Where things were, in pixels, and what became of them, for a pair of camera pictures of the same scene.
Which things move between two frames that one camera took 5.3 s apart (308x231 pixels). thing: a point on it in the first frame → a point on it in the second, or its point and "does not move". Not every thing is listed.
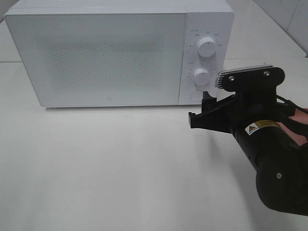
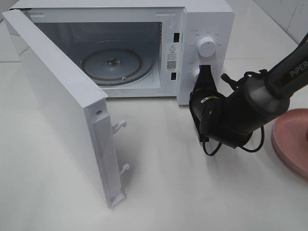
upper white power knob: (207, 47) does not move
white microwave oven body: (94, 53) does not move
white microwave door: (101, 58) → (84, 110)
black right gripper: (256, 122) → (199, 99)
